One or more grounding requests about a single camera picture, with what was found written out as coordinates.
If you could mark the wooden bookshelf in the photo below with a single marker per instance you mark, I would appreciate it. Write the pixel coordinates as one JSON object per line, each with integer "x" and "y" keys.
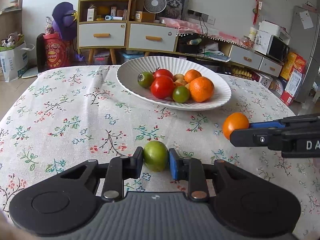
{"x": 11, "y": 17}

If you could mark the framed cat picture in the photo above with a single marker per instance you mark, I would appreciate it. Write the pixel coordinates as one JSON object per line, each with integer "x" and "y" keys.
{"x": 175, "y": 9}

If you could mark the red tomato with stem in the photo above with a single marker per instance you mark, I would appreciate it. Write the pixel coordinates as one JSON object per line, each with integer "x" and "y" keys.
{"x": 162, "y": 72}

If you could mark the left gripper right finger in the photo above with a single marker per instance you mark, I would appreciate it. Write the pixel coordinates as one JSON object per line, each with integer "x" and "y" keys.
{"x": 191, "y": 170}

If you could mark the clear plastic storage box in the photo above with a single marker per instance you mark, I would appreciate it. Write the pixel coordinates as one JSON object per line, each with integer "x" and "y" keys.
{"x": 125, "y": 55}

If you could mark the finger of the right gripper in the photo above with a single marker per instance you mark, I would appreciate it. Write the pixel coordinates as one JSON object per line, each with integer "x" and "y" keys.
{"x": 255, "y": 137}
{"x": 267, "y": 124}

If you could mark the white ribbed plate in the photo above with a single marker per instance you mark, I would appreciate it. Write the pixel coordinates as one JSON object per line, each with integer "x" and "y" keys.
{"x": 128, "y": 72}

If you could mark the yellow egg carton stack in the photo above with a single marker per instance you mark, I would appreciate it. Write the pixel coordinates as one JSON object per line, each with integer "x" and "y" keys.
{"x": 241, "y": 72}

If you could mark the small orange mandarin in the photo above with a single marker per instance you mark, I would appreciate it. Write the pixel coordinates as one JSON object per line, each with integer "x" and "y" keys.
{"x": 191, "y": 75}

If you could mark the white desk fan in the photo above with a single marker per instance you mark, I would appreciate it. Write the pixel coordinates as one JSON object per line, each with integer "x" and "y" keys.
{"x": 153, "y": 7}

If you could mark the floral tablecloth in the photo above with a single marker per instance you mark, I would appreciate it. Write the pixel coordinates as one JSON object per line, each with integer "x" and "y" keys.
{"x": 69, "y": 115}

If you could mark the pink cloth on cabinet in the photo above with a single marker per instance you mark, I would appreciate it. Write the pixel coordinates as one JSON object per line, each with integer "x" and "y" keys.
{"x": 185, "y": 27}

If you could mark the wooden drawer cabinet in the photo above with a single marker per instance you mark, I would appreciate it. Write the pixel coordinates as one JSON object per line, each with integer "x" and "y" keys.
{"x": 115, "y": 25}

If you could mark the large orange mandarin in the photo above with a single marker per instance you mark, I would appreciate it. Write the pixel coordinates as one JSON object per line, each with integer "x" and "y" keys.
{"x": 201, "y": 89}

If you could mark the purple plush toy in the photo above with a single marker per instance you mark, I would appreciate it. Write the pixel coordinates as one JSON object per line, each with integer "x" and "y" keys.
{"x": 65, "y": 21}

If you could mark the olive brown tomato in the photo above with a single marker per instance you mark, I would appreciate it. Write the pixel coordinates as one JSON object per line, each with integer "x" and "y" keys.
{"x": 145, "y": 79}

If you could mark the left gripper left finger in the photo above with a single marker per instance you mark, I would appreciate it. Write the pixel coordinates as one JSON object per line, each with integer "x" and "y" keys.
{"x": 120, "y": 169}

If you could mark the red snack bucket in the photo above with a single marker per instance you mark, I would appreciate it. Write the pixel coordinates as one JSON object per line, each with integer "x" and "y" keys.
{"x": 57, "y": 51}

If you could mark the orange red carton box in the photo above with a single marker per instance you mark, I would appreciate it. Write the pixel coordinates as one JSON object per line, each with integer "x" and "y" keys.
{"x": 293, "y": 62}

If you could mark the green plum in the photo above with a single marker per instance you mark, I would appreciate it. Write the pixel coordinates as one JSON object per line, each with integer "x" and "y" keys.
{"x": 156, "y": 156}

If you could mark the low wooden tv cabinet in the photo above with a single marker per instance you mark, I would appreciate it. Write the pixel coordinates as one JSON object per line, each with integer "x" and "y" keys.
{"x": 208, "y": 48}

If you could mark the black flat panel stand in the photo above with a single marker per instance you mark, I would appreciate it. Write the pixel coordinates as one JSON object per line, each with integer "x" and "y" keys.
{"x": 41, "y": 59}

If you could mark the white paper shopping bag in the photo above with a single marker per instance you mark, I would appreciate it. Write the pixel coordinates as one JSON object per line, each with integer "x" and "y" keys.
{"x": 14, "y": 62}

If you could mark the white microwave oven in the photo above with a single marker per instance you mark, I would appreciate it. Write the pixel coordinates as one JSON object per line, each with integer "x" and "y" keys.
{"x": 270, "y": 46}

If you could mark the tan longan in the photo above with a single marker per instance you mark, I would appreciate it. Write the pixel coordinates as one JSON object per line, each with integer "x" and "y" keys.
{"x": 178, "y": 77}
{"x": 182, "y": 81}

